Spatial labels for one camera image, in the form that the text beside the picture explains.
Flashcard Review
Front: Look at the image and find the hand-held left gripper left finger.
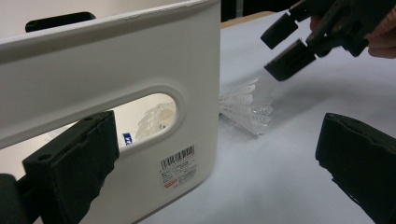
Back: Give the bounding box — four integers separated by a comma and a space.
21, 110, 120, 224

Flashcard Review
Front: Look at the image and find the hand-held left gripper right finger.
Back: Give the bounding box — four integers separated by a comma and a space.
315, 112, 396, 224

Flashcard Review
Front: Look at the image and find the white plastic storage bin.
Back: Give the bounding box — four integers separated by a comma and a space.
0, 0, 222, 224

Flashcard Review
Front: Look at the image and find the white table mat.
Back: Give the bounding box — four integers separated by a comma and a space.
136, 10, 396, 224

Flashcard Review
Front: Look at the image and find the white barcode sticker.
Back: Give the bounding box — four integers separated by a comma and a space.
157, 144, 199, 190

